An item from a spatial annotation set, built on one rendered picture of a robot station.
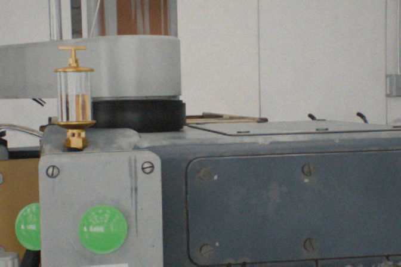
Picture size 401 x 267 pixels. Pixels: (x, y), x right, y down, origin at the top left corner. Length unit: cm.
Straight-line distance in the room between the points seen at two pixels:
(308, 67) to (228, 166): 547
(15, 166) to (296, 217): 43
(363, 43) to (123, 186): 571
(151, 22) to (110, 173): 57
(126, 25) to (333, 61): 508
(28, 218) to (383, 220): 25
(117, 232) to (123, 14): 59
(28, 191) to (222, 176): 41
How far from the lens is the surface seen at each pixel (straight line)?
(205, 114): 114
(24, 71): 74
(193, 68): 579
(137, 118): 65
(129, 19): 104
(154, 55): 66
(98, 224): 48
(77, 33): 109
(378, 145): 59
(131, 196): 49
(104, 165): 49
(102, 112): 66
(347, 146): 58
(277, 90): 594
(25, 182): 92
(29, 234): 50
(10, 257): 76
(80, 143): 56
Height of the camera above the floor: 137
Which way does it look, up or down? 3 degrees down
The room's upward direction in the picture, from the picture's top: 1 degrees counter-clockwise
